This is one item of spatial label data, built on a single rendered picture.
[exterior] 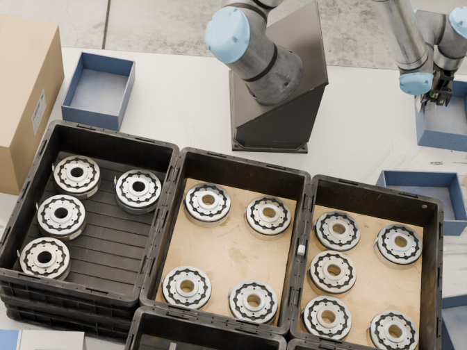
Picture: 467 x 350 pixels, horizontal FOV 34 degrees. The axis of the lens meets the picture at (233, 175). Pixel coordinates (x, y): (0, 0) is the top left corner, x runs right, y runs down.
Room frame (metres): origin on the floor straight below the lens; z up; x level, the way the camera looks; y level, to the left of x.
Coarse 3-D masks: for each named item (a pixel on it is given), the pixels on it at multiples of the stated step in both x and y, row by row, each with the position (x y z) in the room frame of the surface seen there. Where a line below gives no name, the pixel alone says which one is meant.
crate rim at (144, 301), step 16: (224, 160) 1.00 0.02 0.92; (240, 160) 1.01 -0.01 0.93; (256, 160) 1.02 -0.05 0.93; (176, 176) 0.93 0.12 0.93; (304, 176) 1.00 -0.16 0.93; (304, 192) 0.95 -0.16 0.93; (304, 208) 0.91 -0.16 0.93; (160, 224) 0.81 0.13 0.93; (304, 224) 0.87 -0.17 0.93; (160, 240) 0.77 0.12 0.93; (144, 288) 0.66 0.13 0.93; (288, 288) 0.71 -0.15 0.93; (144, 304) 0.62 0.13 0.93; (160, 304) 0.63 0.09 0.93; (288, 304) 0.69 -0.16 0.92; (224, 320) 0.62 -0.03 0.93; (240, 320) 0.63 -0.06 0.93; (288, 320) 0.65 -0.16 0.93
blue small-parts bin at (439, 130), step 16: (464, 96) 1.54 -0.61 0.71; (416, 112) 1.44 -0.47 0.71; (448, 112) 1.47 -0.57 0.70; (464, 112) 1.48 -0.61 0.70; (416, 128) 1.39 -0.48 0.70; (432, 128) 1.40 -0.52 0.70; (448, 128) 1.41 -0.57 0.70; (464, 128) 1.43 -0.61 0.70; (432, 144) 1.34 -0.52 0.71; (448, 144) 1.34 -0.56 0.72; (464, 144) 1.34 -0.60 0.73
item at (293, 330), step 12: (312, 180) 0.99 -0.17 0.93; (324, 180) 1.00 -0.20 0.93; (336, 180) 1.00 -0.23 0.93; (348, 180) 1.01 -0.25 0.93; (312, 192) 0.96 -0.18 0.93; (384, 192) 0.99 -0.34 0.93; (396, 192) 1.00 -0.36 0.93; (408, 192) 1.00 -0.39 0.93; (312, 204) 0.94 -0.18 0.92; (312, 216) 0.90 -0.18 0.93; (300, 264) 0.77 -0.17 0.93; (300, 276) 0.75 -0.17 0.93; (300, 288) 0.72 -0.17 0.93; (300, 300) 0.69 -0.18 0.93; (288, 336) 0.62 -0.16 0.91; (300, 336) 0.62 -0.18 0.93; (312, 336) 0.62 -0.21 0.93; (348, 348) 0.61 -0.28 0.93; (360, 348) 0.62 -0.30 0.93; (372, 348) 0.62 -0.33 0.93
